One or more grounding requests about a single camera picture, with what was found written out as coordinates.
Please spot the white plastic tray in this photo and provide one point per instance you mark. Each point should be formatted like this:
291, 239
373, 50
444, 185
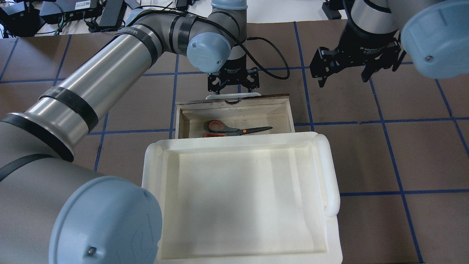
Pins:
255, 199

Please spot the black power adapter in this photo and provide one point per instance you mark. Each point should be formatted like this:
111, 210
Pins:
331, 9

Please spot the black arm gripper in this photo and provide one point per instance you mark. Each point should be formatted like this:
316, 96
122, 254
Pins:
367, 43

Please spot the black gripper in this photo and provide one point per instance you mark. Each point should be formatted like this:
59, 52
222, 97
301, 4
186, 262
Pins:
233, 68

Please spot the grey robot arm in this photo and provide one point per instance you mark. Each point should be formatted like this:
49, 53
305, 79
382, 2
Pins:
380, 33
56, 212

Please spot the wooden drawer with white handle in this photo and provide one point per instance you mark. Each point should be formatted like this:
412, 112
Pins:
247, 110

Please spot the grey orange handled scissors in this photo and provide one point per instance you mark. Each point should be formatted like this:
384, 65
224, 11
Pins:
217, 128

